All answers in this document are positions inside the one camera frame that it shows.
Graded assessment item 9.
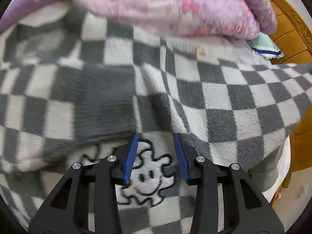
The grey garment on bed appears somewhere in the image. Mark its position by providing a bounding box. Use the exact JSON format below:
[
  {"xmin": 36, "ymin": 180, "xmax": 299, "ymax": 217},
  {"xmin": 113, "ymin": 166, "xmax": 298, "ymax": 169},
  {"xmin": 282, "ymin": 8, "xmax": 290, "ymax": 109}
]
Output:
[{"xmin": 247, "ymin": 144, "xmax": 284, "ymax": 192}]

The white patterned bed blanket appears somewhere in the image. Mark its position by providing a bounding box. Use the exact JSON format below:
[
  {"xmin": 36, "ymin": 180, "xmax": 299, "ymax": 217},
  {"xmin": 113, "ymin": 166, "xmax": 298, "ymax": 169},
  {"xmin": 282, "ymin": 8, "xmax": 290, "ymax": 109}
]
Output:
[{"xmin": 166, "ymin": 36, "xmax": 291, "ymax": 201}]

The grey white checkered cardigan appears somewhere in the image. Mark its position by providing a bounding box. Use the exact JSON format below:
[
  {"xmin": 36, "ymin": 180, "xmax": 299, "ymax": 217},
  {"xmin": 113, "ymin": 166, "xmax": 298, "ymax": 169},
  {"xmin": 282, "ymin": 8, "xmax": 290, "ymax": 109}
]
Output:
[{"xmin": 1, "ymin": 3, "xmax": 311, "ymax": 233}]

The striped teal white pillow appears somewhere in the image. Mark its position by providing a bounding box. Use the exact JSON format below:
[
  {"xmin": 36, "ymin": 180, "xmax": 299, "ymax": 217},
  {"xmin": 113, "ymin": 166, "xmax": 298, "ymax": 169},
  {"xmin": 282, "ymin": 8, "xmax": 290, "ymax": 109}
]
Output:
[{"xmin": 247, "ymin": 32, "xmax": 284, "ymax": 60}]

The wooden headboard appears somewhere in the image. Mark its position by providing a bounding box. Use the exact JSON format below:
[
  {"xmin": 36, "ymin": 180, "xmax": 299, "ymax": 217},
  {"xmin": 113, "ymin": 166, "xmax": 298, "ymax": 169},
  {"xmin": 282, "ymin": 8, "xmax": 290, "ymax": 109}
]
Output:
[{"xmin": 260, "ymin": 0, "xmax": 312, "ymax": 173}]

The purple pink floral duvet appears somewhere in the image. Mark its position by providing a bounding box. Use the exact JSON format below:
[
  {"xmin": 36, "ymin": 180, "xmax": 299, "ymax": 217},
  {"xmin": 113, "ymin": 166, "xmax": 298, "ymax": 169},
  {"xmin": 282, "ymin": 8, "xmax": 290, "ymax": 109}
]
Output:
[{"xmin": 1, "ymin": 0, "xmax": 277, "ymax": 40}]

